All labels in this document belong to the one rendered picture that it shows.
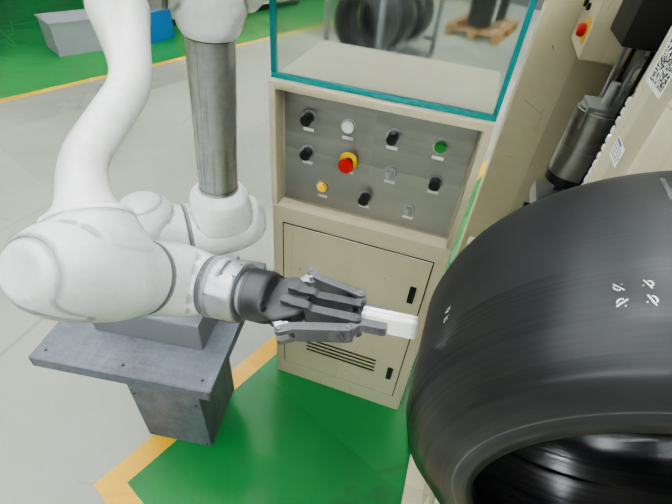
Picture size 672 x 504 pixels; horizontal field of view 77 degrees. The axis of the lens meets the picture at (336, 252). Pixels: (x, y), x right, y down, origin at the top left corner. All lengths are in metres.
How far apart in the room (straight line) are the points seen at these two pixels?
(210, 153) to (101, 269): 0.61
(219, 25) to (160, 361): 0.84
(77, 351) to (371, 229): 0.87
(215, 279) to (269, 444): 1.28
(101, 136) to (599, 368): 0.59
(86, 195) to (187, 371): 0.76
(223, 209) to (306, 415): 1.03
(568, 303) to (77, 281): 0.46
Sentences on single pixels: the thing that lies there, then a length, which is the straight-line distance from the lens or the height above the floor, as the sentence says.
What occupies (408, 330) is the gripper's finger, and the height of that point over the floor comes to 1.24.
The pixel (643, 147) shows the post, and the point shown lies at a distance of 0.71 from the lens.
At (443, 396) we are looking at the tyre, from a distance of 0.49.
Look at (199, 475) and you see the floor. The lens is 1.80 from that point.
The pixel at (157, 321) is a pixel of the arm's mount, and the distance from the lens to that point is 1.22.
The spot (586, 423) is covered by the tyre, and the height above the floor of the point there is 1.33.
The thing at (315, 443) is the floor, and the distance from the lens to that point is 1.81.
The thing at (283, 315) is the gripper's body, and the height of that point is 1.23.
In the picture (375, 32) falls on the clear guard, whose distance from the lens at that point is 1.04.
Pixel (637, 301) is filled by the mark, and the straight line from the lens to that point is 0.41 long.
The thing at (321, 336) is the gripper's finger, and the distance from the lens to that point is 0.54.
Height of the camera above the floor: 1.66
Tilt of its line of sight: 42 degrees down
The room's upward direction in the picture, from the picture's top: 6 degrees clockwise
